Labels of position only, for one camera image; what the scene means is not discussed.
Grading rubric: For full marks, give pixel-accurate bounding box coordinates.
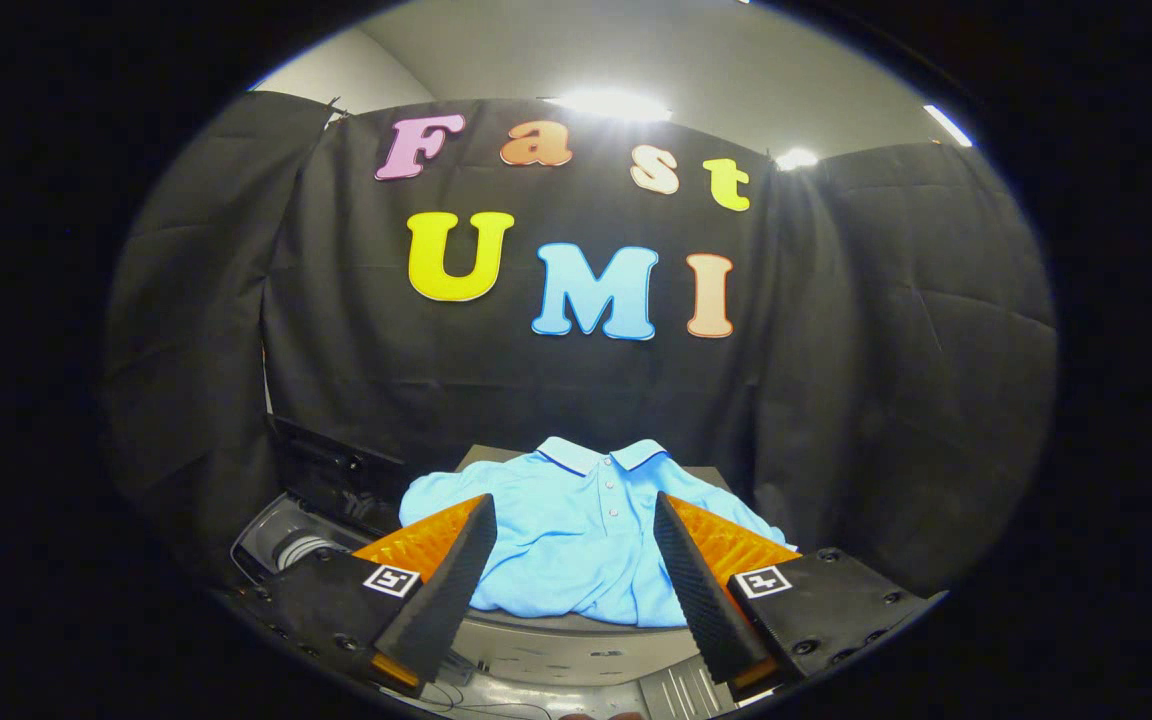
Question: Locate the light blue polo shirt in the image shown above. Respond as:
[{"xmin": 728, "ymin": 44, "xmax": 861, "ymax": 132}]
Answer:
[{"xmin": 399, "ymin": 436, "xmax": 787, "ymax": 628}]

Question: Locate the thin dark cable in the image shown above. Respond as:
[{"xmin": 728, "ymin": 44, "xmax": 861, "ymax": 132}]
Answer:
[{"xmin": 416, "ymin": 650, "xmax": 557, "ymax": 719}]

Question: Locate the grey cabinet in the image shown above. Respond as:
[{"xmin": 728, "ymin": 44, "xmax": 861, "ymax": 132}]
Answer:
[{"xmin": 451, "ymin": 445, "xmax": 737, "ymax": 691}]

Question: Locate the grey ribbed panel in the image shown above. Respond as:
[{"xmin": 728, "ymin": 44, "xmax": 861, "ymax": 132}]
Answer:
[{"xmin": 636, "ymin": 660, "xmax": 737, "ymax": 717}]

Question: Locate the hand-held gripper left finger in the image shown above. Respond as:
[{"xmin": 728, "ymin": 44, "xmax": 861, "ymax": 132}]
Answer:
[{"xmin": 236, "ymin": 493, "xmax": 499, "ymax": 699}]

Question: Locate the black backdrop cloth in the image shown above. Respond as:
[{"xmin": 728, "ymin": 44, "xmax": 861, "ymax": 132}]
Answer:
[{"xmin": 101, "ymin": 90, "xmax": 1059, "ymax": 599}]

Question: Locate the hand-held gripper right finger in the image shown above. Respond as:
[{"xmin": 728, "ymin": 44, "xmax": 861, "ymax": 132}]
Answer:
[{"xmin": 653, "ymin": 491, "xmax": 937, "ymax": 703}]

